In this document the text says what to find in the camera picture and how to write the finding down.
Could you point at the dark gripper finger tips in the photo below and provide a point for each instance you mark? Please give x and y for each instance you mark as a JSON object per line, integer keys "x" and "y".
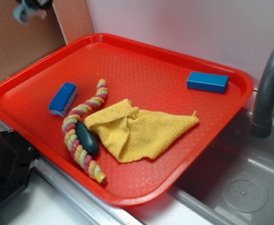
{"x": 36, "y": 4}

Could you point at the light blue cloth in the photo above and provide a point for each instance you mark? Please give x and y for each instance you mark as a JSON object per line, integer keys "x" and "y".
{"x": 24, "y": 12}

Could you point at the yellow cloth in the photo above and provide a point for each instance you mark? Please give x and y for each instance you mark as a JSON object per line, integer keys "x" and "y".
{"x": 131, "y": 134}

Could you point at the brown cardboard panel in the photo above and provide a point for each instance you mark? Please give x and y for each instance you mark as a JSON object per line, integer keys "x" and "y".
{"x": 22, "y": 45}

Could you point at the blue sponge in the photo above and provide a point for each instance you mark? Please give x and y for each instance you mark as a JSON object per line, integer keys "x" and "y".
{"x": 62, "y": 100}

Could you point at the dark green oval object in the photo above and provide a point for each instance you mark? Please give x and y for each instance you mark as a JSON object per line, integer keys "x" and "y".
{"x": 87, "y": 139}

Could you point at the red plastic tray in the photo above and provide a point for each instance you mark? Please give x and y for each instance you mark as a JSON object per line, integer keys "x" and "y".
{"x": 107, "y": 69}

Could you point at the blue rectangular block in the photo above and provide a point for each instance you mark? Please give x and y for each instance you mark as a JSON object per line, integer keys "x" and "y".
{"x": 207, "y": 82}

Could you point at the grey faucet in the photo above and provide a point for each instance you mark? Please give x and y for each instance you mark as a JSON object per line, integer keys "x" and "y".
{"x": 263, "y": 110}

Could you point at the grey sink basin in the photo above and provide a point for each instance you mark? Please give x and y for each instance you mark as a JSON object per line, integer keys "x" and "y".
{"x": 232, "y": 181}

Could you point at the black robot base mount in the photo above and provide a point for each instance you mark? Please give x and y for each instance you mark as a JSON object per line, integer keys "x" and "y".
{"x": 17, "y": 158}

